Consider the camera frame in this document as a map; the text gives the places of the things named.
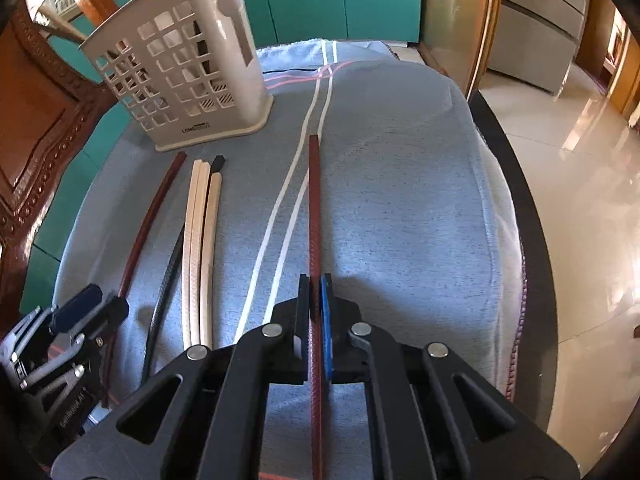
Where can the grey perforated utensil holder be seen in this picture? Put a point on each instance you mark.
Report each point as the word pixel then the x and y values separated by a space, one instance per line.
pixel 187 71

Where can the maroon chopstick group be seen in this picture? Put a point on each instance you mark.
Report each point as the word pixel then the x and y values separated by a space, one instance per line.
pixel 315 337

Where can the cream textured chopstick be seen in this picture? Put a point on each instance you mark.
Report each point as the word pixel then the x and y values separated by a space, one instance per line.
pixel 186 255
pixel 197 225

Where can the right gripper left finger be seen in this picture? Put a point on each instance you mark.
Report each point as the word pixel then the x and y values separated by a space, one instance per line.
pixel 301 327

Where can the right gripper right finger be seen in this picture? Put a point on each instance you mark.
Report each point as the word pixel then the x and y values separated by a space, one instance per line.
pixel 327 308

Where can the blue towel cloth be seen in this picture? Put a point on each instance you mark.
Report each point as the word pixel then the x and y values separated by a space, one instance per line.
pixel 418 225

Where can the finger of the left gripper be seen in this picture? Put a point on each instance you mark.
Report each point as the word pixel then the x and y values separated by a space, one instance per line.
pixel 82 304

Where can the grey drawer cabinet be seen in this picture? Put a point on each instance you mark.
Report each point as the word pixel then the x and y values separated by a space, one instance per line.
pixel 536 40

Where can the reddish brown chopstick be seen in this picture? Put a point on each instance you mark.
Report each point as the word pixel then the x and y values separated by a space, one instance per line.
pixel 133 259

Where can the carved wooden chair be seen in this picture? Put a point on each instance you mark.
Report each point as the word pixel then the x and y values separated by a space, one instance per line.
pixel 48 112

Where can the black chopstick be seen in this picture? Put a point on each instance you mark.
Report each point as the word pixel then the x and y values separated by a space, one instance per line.
pixel 170 289

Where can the wooden glass door frame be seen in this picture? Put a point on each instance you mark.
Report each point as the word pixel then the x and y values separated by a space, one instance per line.
pixel 456 37

